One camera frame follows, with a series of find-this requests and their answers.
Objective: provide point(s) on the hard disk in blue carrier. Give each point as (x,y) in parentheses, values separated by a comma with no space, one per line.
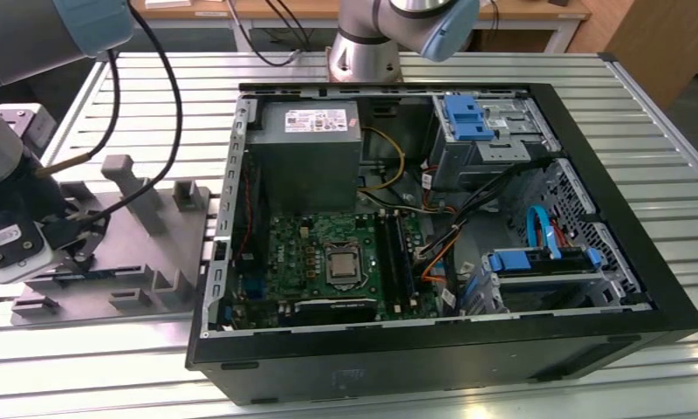
(515,261)

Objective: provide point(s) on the grey camera mount box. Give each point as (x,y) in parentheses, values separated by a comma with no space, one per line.
(26,126)

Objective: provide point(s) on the grey power supply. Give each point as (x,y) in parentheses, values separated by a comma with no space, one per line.
(303,174)

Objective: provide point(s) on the silver CPU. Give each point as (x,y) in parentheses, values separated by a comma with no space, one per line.
(344,266)

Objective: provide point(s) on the blue drive latch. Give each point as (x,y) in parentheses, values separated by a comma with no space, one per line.
(465,118)

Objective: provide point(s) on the grey parts rack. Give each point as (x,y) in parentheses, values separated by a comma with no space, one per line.
(134,244)

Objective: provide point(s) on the wooden cabinet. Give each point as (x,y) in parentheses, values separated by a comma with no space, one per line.
(669,43)

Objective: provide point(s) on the CPU socket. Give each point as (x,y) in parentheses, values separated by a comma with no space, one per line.
(343,286)

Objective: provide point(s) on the grey metal disk bay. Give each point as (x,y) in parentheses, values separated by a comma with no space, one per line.
(553,279)

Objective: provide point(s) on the grey metal drive cage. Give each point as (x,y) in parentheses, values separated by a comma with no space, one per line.
(500,153)

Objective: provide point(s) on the wooden desk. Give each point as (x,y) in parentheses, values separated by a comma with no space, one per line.
(210,12)

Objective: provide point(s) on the green motherboard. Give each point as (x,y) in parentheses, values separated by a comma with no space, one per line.
(291,262)

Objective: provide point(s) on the white box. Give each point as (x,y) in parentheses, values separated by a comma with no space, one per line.
(168,3)

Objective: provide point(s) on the black PC case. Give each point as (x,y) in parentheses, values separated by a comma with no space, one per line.
(443,358)

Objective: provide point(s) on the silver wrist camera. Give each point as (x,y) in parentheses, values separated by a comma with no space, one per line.
(11,244)

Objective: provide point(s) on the black graphics card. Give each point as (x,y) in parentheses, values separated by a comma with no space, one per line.
(335,310)

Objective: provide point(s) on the blue RAM stick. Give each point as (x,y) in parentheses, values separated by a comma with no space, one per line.
(116,275)

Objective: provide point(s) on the black RAM slot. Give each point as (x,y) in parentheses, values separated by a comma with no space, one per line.
(388,262)

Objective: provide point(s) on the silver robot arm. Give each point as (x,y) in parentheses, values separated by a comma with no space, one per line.
(360,48)

